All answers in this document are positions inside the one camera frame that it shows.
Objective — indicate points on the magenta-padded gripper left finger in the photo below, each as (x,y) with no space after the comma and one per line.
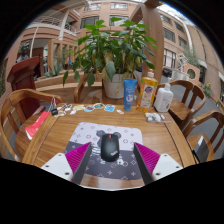
(56,165)

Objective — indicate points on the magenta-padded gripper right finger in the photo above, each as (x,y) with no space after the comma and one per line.
(165,165)

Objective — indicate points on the black computer mouse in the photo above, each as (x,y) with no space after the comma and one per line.
(110,148)

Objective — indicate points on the grey printed mouse pad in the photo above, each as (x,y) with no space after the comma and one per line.
(83,133)

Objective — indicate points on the black notebook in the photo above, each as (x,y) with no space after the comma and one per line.
(201,151)

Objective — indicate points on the red plastic bag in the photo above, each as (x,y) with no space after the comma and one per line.
(36,125)

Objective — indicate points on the clear plastic packet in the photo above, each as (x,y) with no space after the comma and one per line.
(154,117)

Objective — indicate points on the cream sticker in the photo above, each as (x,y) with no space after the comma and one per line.
(79,107)

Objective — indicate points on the wooden armchair with black notebook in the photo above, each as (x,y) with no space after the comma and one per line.
(206,115)

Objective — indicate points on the white pump bottle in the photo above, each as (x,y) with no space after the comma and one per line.
(163,98)

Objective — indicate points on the oval blue sticker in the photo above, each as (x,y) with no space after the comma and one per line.
(99,106)

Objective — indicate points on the yellow dish soap bottle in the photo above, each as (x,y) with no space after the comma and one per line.
(146,93)

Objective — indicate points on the wooden armchair with red bag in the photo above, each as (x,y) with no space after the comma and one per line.
(20,96)

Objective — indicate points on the square blue sticker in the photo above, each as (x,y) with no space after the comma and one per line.
(109,108)

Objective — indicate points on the blue tube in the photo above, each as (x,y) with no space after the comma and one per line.
(130,95)

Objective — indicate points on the long wooden planter bench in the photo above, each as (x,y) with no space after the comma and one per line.
(53,81)

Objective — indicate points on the yellow flowering plant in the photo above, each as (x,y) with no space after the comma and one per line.
(207,90)

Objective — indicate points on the green plant in white pot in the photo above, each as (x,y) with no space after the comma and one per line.
(115,86)

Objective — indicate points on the dark red wooden lectern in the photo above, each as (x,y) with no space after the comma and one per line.
(23,73)

